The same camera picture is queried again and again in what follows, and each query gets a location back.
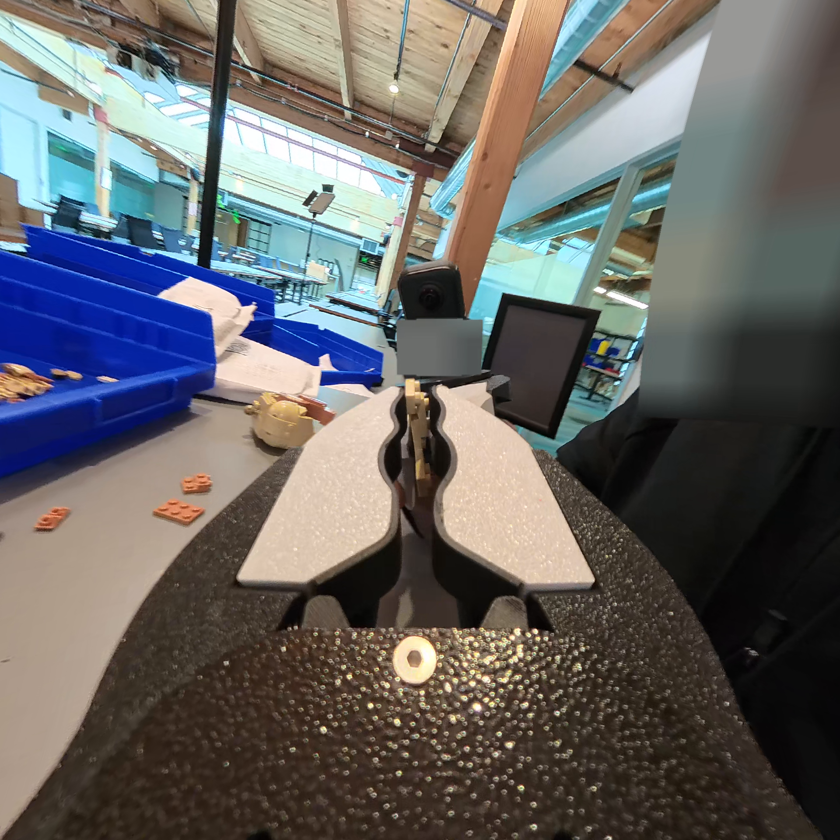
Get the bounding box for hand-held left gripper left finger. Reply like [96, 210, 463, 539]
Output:
[235, 386, 403, 588]

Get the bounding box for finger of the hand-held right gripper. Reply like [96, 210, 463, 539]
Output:
[453, 384, 503, 422]

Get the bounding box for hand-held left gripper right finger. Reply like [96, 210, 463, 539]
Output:
[430, 384, 597, 589]

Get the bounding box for tan curved plate chain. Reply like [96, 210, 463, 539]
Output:
[402, 377, 438, 511]

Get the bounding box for grey desk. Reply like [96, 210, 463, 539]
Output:
[0, 384, 565, 821]

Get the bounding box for black framed screen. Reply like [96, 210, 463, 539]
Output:
[482, 293, 602, 439]

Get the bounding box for tan domed brick model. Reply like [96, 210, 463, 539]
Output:
[245, 390, 337, 452]

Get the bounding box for studio light on stand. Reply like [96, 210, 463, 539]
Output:
[301, 187, 337, 304]

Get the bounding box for reddish brown rectangular plate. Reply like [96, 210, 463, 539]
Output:
[152, 499, 206, 528]

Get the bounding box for row of wooden tables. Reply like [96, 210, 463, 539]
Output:
[213, 252, 342, 308]

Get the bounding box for person's black clothing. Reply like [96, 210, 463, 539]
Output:
[556, 387, 840, 840]

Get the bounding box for blue plastic bin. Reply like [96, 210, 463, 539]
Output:
[20, 223, 386, 389]
[0, 272, 219, 481]

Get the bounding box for black pole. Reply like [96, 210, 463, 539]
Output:
[197, 0, 238, 271]

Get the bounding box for row of black office chairs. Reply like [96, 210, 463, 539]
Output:
[49, 197, 198, 253]

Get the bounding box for pile of small bricks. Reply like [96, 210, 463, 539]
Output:
[0, 363, 120, 403]

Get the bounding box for silver ventilation duct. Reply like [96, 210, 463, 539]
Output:
[430, 141, 677, 245]

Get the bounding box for wooden post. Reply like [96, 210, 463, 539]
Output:
[443, 0, 571, 293]

